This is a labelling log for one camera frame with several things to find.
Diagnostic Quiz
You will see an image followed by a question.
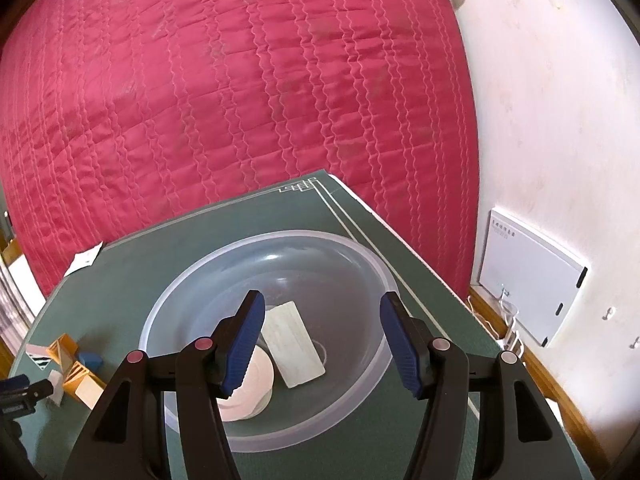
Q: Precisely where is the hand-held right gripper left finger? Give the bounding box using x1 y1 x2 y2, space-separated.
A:
62 289 267 480

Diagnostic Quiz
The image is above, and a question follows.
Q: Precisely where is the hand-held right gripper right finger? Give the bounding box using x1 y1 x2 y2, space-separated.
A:
379 291 581 480

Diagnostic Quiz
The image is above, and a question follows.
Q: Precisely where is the white rectangular box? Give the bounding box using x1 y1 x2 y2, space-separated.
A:
47 370 69 407

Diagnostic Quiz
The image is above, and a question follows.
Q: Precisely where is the wooden triangular block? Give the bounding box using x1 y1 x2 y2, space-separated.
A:
64 360 101 402

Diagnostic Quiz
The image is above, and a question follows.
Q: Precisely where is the orange wooden block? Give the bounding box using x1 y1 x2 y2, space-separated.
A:
47 334 81 367

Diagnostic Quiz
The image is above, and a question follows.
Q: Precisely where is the clear plastic basin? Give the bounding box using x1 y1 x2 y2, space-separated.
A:
137 230 401 453

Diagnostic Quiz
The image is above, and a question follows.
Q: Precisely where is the white round lid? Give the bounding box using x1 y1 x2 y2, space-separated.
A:
217 345 276 422

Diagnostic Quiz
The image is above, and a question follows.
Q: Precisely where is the white flat slab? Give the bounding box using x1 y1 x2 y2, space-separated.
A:
261 301 328 388

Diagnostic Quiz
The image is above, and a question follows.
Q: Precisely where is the sheer curtain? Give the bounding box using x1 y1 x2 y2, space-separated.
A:
0 255 48 356

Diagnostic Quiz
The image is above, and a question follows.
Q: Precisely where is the green folding table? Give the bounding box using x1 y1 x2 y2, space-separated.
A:
7 172 593 480

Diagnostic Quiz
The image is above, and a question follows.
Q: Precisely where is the white paper slip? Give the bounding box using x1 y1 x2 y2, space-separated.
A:
64 241 104 277

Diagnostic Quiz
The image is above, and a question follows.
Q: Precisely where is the wooden baseboard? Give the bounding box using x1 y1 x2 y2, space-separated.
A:
467 285 611 471

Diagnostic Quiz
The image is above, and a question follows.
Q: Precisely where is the red quilted blanket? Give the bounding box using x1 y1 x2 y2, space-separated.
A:
0 0 478 306

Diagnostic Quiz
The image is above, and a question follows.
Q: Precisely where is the white cable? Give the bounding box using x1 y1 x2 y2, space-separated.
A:
467 285 526 356

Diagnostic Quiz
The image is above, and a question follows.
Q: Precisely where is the white wall box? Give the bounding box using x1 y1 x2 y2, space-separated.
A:
477 206 589 348

